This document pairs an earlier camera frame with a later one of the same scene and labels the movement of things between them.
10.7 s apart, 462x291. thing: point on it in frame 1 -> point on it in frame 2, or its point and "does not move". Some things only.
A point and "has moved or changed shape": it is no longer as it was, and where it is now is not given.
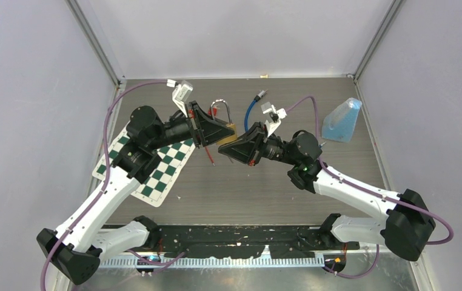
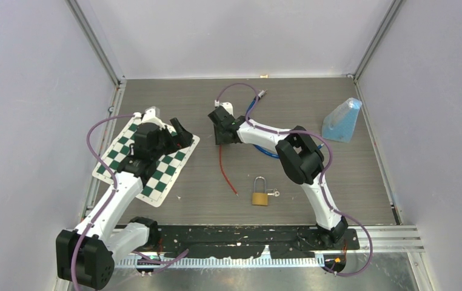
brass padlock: [231, 125] has moved or changed shape
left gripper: [206, 129] -> [184, 137]
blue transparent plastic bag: [339, 123] does not move
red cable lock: [212, 110] -> [224, 173]
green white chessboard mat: [174, 157] does not move
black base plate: [244, 241] does not move
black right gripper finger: [247, 150] -> [221, 136]
